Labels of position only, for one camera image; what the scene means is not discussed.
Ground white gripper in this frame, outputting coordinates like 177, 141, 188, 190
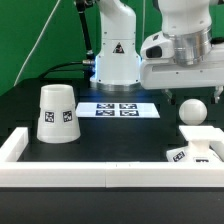
140, 38, 224, 104

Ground white lamp bulb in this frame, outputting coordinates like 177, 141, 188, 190
179, 99, 207, 125

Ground white lamp base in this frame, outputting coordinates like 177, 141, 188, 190
166, 125, 224, 163

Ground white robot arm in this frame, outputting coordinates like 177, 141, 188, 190
91, 0, 224, 101

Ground white lamp shade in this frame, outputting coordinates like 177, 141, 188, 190
37, 84, 81, 144

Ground white marker sheet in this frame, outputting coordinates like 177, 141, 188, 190
76, 102, 160, 119

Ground white U-shaped fence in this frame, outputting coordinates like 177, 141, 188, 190
0, 127, 224, 188

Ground black cable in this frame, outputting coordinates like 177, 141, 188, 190
39, 60, 94, 80

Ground black hose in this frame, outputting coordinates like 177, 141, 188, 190
73, 0, 95, 62

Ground white cable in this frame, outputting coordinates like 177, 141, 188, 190
13, 0, 62, 87

